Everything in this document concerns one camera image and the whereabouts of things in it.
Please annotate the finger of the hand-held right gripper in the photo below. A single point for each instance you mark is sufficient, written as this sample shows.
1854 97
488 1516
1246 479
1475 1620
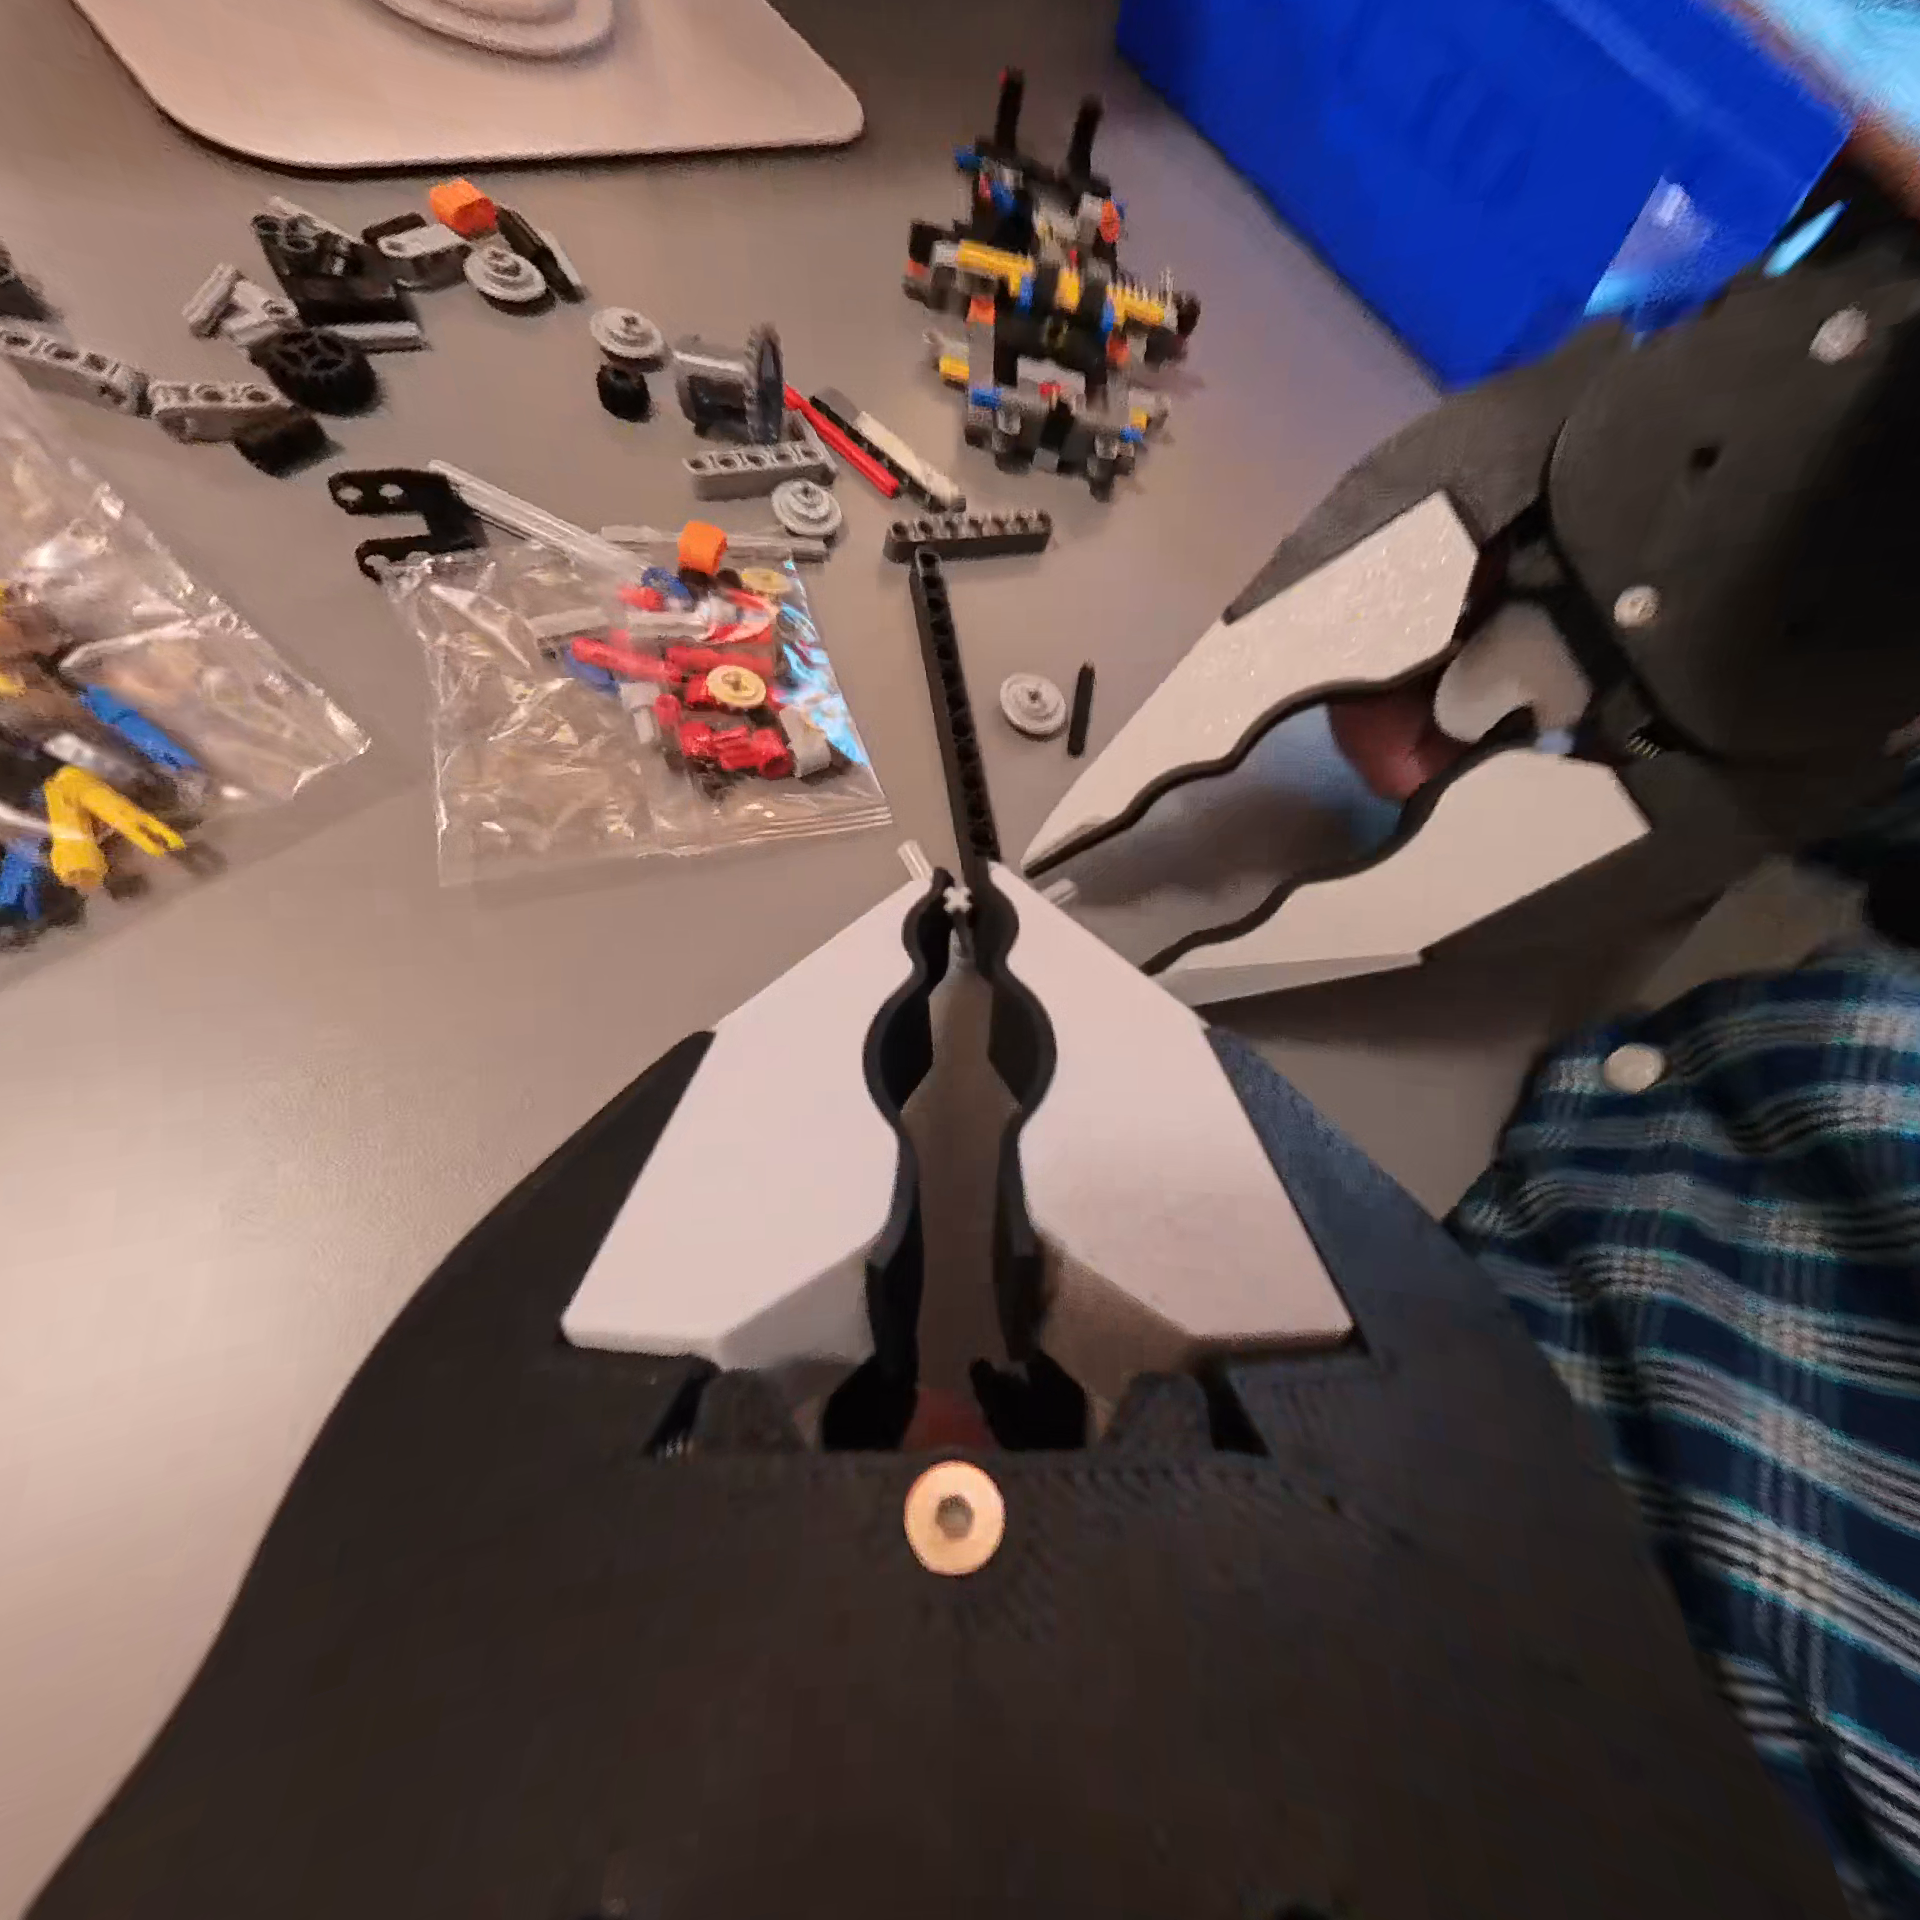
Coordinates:
1471 870
1336 629

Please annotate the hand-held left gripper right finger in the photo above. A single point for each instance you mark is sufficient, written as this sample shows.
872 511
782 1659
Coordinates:
1171 1201

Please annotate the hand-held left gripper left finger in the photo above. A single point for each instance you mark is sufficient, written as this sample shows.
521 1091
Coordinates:
751 1201

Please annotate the grey lego axle connector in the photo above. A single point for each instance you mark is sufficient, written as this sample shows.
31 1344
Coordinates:
960 902

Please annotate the short black lego axle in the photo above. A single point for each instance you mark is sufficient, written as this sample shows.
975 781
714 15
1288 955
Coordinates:
1082 709

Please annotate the grey lego wheel hub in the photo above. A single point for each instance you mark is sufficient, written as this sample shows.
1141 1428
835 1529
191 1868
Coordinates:
630 334
807 511
1033 704
505 277

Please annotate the short black lego beam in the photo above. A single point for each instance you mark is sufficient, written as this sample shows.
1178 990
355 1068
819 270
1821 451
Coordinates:
968 535

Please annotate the long black lego beam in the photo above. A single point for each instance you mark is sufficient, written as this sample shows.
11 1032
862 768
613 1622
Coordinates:
957 704

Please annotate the partly built lego assembly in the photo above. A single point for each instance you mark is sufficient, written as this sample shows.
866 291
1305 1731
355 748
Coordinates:
1049 317

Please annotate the bag of red lego parts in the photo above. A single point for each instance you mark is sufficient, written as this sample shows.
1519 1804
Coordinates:
630 751

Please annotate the dark grey lego panel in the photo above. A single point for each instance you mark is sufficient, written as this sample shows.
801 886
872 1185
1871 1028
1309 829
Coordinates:
902 451

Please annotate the red lego axle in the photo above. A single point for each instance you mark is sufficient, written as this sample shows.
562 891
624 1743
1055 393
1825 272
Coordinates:
843 444

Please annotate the black lego gear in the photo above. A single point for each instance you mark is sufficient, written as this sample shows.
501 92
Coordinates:
767 383

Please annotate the small black lego bush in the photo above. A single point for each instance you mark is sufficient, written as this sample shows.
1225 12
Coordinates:
624 393

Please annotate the bag of yellow lego parts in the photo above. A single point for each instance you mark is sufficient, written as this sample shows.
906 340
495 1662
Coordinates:
136 704

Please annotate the black lego wheel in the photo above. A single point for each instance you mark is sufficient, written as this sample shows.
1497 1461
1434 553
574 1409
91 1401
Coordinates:
312 372

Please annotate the grey angled lego beam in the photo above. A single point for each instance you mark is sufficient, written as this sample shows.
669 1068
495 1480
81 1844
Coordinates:
218 407

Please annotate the orange lego piece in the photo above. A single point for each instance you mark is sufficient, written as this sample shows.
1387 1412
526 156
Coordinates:
463 206

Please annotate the black lego connector cluster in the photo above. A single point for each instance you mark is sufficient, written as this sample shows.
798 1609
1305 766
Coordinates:
323 270

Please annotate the small black lego piece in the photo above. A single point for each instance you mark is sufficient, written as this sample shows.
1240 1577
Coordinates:
23 285

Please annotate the person's right hand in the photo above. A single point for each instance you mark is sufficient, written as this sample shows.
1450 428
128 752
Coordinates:
1387 751

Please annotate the blue plastic bin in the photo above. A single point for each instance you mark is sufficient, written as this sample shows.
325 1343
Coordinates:
1424 166

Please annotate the person's plaid shirt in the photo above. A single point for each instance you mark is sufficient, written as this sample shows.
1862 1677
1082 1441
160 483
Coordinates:
1770 1277

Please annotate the white stand base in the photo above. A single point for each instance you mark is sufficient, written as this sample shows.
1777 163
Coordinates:
450 77

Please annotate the black lego bracket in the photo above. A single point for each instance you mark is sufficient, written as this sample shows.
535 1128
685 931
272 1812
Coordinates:
399 511

